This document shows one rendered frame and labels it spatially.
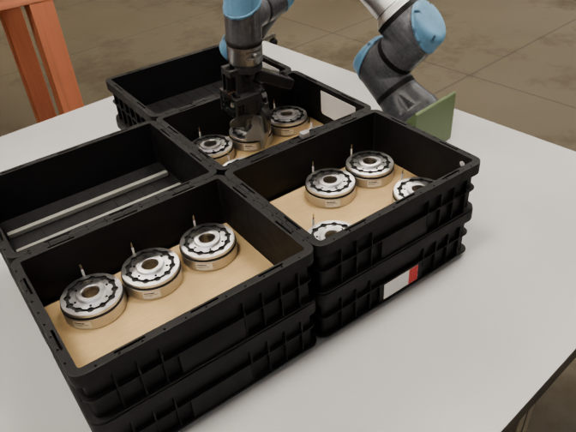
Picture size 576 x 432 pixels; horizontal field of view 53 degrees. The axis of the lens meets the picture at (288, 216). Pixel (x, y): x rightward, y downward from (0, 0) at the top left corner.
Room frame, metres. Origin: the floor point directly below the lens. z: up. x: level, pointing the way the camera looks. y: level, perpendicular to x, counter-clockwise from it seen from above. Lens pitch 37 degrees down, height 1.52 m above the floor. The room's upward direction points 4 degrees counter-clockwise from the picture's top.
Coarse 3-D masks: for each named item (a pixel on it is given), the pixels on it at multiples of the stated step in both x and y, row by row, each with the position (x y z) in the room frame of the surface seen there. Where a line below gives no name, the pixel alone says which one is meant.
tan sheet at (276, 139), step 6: (312, 120) 1.32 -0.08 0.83; (312, 126) 1.28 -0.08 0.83; (276, 138) 1.24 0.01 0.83; (282, 138) 1.23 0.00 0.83; (288, 138) 1.23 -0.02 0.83; (270, 144) 1.21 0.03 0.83; (234, 150) 1.19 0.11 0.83; (258, 150) 1.19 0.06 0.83; (234, 156) 1.17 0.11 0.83; (240, 156) 1.16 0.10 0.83; (246, 156) 1.16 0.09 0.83
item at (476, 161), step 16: (368, 112) 1.14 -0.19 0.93; (384, 112) 1.13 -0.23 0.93; (336, 128) 1.08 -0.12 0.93; (416, 128) 1.06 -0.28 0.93; (288, 144) 1.03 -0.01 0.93; (448, 144) 0.98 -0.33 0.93; (256, 160) 0.97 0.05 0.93; (480, 160) 0.91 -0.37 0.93; (448, 176) 0.87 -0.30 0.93; (464, 176) 0.88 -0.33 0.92; (256, 192) 0.86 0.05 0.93; (416, 192) 0.83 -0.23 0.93; (432, 192) 0.83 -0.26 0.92; (272, 208) 0.81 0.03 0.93; (384, 208) 0.78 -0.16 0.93; (400, 208) 0.79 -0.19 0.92; (288, 224) 0.76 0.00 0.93; (352, 224) 0.75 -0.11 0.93; (368, 224) 0.75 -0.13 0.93; (384, 224) 0.77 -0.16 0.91; (320, 240) 0.71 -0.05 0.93; (336, 240) 0.71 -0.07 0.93; (352, 240) 0.73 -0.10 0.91; (320, 256) 0.70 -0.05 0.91
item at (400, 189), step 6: (402, 180) 0.97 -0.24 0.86; (408, 180) 0.97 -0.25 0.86; (414, 180) 0.97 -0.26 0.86; (420, 180) 0.97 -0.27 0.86; (426, 180) 0.96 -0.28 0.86; (432, 180) 0.96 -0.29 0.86; (396, 186) 0.95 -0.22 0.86; (402, 186) 0.95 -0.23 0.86; (396, 192) 0.93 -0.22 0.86; (402, 192) 0.92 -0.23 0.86; (396, 198) 0.91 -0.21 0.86
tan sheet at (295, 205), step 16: (400, 176) 1.03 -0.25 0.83; (416, 176) 1.03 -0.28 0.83; (304, 192) 1.00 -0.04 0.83; (368, 192) 0.98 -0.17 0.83; (384, 192) 0.97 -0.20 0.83; (288, 208) 0.94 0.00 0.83; (304, 208) 0.94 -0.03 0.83; (320, 208) 0.94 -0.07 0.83; (336, 208) 0.93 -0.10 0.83; (352, 208) 0.93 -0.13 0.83; (368, 208) 0.92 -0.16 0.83; (304, 224) 0.89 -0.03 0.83
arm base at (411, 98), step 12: (396, 84) 1.39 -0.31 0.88; (408, 84) 1.39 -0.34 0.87; (384, 96) 1.39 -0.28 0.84; (396, 96) 1.38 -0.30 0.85; (408, 96) 1.36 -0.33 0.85; (420, 96) 1.36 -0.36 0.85; (432, 96) 1.37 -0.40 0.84; (384, 108) 1.39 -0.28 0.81; (396, 108) 1.36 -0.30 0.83; (408, 108) 1.35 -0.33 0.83; (420, 108) 1.33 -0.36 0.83
